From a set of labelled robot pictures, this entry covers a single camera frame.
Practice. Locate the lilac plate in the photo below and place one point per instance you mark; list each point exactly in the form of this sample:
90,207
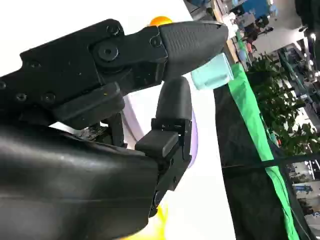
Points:
132,120

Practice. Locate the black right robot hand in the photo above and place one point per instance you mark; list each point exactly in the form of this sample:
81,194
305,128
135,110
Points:
62,175

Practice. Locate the green leafy plant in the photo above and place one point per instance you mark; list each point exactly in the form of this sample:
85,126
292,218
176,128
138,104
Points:
275,100

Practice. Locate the green cloth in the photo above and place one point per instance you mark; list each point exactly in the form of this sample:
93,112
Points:
252,112

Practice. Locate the black cloth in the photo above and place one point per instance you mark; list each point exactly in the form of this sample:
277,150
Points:
237,150

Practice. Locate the pale green mug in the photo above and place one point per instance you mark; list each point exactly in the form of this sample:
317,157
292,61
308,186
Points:
215,72

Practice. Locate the orange and white bread roll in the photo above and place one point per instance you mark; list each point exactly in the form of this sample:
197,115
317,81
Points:
160,21
160,225

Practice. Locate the black bar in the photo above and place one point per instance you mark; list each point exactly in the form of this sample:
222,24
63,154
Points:
287,161

